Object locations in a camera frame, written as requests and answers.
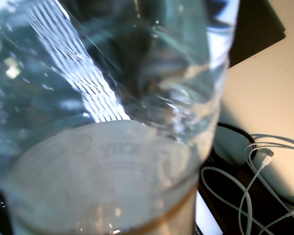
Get clear plastic water bottle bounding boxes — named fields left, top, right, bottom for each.
left=0, top=0, right=241, bottom=235

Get plain dark grey mat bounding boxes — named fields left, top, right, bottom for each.
left=229, top=0, right=287, bottom=68

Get white looped cable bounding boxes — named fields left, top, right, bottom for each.
left=200, top=166, right=294, bottom=235

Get white cables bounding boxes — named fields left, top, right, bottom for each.
left=198, top=122, right=294, bottom=235

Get thin white double cable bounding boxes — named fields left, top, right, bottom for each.
left=244, top=133, right=294, bottom=209

